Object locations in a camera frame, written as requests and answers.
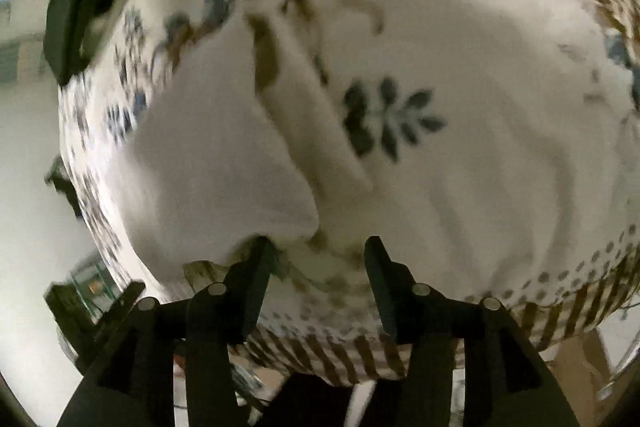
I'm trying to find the floral printed tablecloth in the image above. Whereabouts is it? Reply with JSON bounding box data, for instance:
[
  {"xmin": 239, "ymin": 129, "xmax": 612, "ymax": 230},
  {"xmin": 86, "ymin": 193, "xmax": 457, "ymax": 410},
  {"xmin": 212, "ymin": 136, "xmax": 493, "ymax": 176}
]
[{"xmin": 56, "ymin": 0, "xmax": 640, "ymax": 384}]

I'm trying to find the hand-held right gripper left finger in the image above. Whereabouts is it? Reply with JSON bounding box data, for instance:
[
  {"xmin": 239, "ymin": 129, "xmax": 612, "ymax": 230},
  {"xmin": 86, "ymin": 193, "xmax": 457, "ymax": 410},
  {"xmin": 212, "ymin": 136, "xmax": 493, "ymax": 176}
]
[{"xmin": 56, "ymin": 237, "xmax": 277, "ymax": 427}]

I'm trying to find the black box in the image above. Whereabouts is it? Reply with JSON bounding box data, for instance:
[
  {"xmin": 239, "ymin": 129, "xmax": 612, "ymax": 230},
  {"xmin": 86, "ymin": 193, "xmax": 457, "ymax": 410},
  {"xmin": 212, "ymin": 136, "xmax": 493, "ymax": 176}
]
[{"xmin": 45, "ymin": 279, "xmax": 147, "ymax": 360}]

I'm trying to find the white garment with leaf print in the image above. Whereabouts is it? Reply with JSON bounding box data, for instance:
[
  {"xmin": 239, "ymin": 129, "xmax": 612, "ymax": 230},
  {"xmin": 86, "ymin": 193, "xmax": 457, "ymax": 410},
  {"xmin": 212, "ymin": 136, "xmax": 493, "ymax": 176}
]
[{"xmin": 122, "ymin": 0, "xmax": 637, "ymax": 305}]

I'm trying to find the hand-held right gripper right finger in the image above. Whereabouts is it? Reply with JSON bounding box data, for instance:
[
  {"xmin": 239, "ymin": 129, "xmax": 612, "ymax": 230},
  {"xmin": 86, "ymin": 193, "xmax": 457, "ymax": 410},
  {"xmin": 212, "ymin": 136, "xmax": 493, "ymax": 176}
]
[{"xmin": 364, "ymin": 235, "xmax": 582, "ymax": 427}]

